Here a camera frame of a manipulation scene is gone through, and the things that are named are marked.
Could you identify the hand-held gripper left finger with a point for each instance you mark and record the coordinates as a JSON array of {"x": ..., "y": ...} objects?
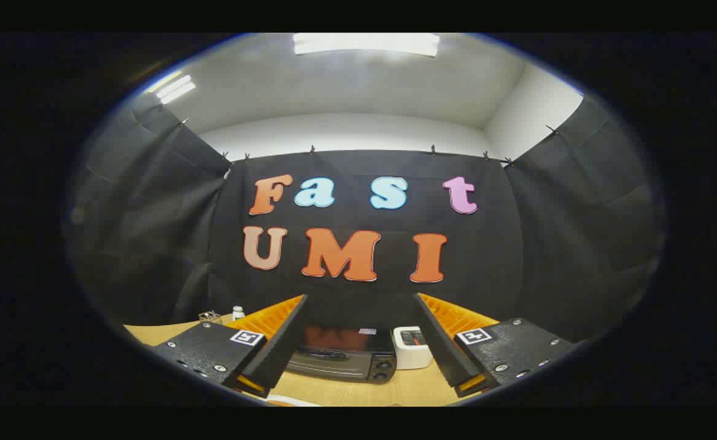
[{"x": 282, "y": 345}]

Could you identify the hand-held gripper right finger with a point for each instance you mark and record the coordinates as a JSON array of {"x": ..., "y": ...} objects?
[{"x": 441, "y": 345}]

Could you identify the black toaster oven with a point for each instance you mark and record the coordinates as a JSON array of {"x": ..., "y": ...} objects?
[{"x": 340, "y": 360}]

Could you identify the white bread toaster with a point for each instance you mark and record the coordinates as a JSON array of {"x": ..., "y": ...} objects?
[{"x": 410, "y": 354}]

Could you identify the white bottle green label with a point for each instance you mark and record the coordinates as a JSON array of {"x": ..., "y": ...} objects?
[{"x": 238, "y": 313}]

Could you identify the small ceiling light panel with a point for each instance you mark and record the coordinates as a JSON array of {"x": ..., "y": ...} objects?
[{"x": 173, "y": 89}]

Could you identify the large ceiling light panel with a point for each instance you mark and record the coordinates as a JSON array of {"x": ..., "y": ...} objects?
[{"x": 364, "y": 44}]

